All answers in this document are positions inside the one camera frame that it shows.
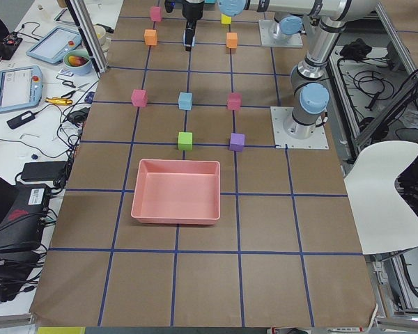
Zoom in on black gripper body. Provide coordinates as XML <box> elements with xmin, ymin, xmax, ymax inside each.
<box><xmin>182</xmin><ymin>0</ymin><xmax>205</xmax><ymax>20</ymax></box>

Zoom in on light blue foam block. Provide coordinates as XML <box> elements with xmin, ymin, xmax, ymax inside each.
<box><xmin>178</xmin><ymin>92</ymin><xmax>193</xmax><ymax>111</ymax></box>
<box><xmin>183</xmin><ymin>29</ymin><xmax>195</xmax><ymax>49</ymax></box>

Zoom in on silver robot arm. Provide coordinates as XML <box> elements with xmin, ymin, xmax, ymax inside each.
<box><xmin>182</xmin><ymin>8</ymin><xmax>303</xmax><ymax>51</ymax></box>
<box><xmin>217</xmin><ymin>1</ymin><xmax>377</xmax><ymax>139</ymax></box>

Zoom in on yellow foam block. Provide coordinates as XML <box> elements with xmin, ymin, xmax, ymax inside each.
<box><xmin>221</xmin><ymin>14</ymin><xmax>232</xmax><ymax>24</ymax></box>

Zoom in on pink foam block far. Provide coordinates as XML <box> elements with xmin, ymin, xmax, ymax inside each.
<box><xmin>150</xmin><ymin>6</ymin><xmax>162</xmax><ymax>22</ymax></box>

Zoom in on pink foam block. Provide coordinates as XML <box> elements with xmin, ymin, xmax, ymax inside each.
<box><xmin>150</xmin><ymin>6</ymin><xmax>162</xmax><ymax>22</ymax></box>
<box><xmin>131</xmin><ymin>89</ymin><xmax>148</xmax><ymax>107</ymax></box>
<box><xmin>226</xmin><ymin>93</ymin><xmax>242</xmax><ymax>111</ymax></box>

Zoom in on orange foam block left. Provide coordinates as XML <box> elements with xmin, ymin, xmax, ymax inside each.
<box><xmin>144</xmin><ymin>29</ymin><xmax>158</xmax><ymax>46</ymax></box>

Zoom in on orange foam block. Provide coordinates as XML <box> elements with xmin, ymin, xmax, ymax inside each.
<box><xmin>144</xmin><ymin>29</ymin><xmax>158</xmax><ymax>46</ymax></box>
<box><xmin>226</xmin><ymin>32</ymin><xmax>238</xmax><ymax>49</ymax></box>

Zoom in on orange foam block right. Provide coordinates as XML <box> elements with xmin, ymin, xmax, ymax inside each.
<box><xmin>226</xmin><ymin>32</ymin><xmax>238</xmax><ymax>49</ymax></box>

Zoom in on pink foam block right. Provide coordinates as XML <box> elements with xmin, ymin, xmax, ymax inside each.
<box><xmin>226</xmin><ymin>93</ymin><xmax>242</xmax><ymax>111</ymax></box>

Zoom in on pink foam block left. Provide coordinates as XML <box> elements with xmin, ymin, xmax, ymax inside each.
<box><xmin>131</xmin><ymin>89</ymin><xmax>148</xmax><ymax>107</ymax></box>

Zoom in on white cup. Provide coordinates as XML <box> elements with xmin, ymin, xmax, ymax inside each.
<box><xmin>93</xmin><ymin>24</ymin><xmax>107</xmax><ymax>47</ymax></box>

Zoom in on green foam block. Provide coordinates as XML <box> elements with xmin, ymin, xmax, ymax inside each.
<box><xmin>178</xmin><ymin>132</ymin><xmax>193</xmax><ymax>151</ymax></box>

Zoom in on blue bowl with fruit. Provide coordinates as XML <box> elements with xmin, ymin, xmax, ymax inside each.
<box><xmin>63</xmin><ymin>49</ymin><xmax>93</xmax><ymax>76</ymax></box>

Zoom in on purple foam block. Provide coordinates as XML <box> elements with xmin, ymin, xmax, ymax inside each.
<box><xmin>229</xmin><ymin>133</ymin><xmax>245</xmax><ymax>152</ymax></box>

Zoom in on blue teach pendant far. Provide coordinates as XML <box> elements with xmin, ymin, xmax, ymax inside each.
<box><xmin>26</xmin><ymin>26</ymin><xmax>82</xmax><ymax>64</ymax></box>

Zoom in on blue teach pendant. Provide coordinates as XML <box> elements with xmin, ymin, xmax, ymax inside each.
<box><xmin>0</xmin><ymin>65</ymin><xmax>42</xmax><ymax>113</ymax></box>
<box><xmin>26</xmin><ymin>26</ymin><xmax>82</xmax><ymax>64</ymax></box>

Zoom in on black scissors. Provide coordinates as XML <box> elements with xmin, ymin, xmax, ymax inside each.
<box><xmin>61</xmin><ymin>83</ymin><xmax>88</xmax><ymax>100</ymax></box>

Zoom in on brass cylinder tool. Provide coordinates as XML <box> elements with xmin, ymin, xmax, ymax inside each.
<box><xmin>45</xmin><ymin>97</ymin><xmax>73</xmax><ymax>106</ymax></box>

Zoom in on pink plastic tray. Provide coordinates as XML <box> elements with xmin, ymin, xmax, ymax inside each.
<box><xmin>131</xmin><ymin>159</ymin><xmax>221</xmax><ymax>225</ymax></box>

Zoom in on blue teach pendant near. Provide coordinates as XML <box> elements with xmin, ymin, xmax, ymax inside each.
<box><xmin>0</xmin><ymin>65</ymin><xmax>42</xmax><ymax>113</ymax></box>

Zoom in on black power adapter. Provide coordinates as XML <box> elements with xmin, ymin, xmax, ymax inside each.
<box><xmin>20</xmin><ymin>161</ymin><xmax>66</xmax><ymax>182</ymax></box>

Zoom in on white chair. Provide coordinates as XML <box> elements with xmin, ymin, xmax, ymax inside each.
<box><xmin>344</xmin><ymin>141</ymin><xmax>418</xmax><ymax>255</ymax></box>

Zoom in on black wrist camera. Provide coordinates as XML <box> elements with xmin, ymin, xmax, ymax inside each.
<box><xmin>164</xmin><ymin>0</ymin><xmax>175</xmax><ymax>13</ymax></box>

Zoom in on aluminium frame post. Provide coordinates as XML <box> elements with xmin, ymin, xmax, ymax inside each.
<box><xmin>65</xmin><ymin>0</ymin><xmax>108</xmax><ymax>74</ymax></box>

